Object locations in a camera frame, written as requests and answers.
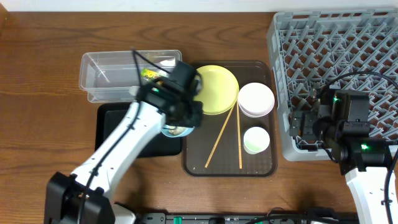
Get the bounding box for light blue bowl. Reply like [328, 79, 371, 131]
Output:
[161, 125, 195, 138]

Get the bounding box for green snack wrapper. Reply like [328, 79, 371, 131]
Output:
[141, 68, 167, 82]

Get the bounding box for yellow plate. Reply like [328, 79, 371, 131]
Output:
[195, 65, 239, 115]

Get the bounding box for pink bowl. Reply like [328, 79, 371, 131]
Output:
[238, 83, 275, 118]

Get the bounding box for white cup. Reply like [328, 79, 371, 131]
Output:
[243, 127, 271, 154]

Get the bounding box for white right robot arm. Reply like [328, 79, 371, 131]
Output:
[289, 89, 397, 223]

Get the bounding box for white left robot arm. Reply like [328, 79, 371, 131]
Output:
[44, 61, 203, 223]

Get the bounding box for black waste tray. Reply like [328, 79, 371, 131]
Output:
[94, 103, 183, 158]

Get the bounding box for grey dishwasher rack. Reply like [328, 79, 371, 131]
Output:
[267, 8, 397, 161]

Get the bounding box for clear plastic bin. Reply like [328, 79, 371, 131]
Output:
[79, 50, 182, 103]

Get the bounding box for brown serving tray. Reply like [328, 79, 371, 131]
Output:
[182, 60, 278, 177]

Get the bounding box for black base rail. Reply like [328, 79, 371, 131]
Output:
[135, 207, 359, 224]

